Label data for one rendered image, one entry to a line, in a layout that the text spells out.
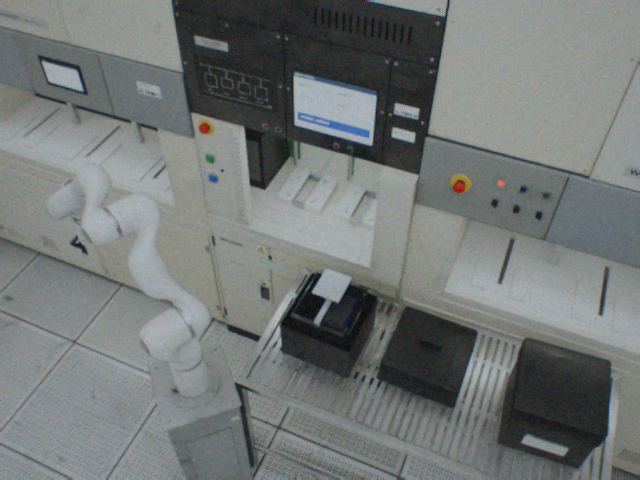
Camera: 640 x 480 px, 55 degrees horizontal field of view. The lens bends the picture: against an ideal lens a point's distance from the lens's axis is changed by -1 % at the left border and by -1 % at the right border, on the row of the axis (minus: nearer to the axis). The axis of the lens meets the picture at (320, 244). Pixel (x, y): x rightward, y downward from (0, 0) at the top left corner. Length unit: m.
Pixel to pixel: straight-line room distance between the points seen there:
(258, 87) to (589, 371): 1.43
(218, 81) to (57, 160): 1.23
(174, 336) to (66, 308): 1.78
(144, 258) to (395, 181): 0.83
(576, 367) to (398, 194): 0.81
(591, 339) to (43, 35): 2.34
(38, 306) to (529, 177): 2.73
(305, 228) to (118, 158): 1.03
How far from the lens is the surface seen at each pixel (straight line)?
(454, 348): 2.29
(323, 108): 2.05
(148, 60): 2.35
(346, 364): 2.21
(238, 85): 2.16
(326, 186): 2.75
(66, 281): 3.80
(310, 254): 2.55
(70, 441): 3.22
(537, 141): 1.91
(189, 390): 2.23
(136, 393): 3.24
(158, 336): 1.94
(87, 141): 3.25
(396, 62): 1.87
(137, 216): 1.85
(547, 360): 2.17
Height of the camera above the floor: 2.73
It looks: 47 degrees down
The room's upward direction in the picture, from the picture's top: 1 degrees clockwise
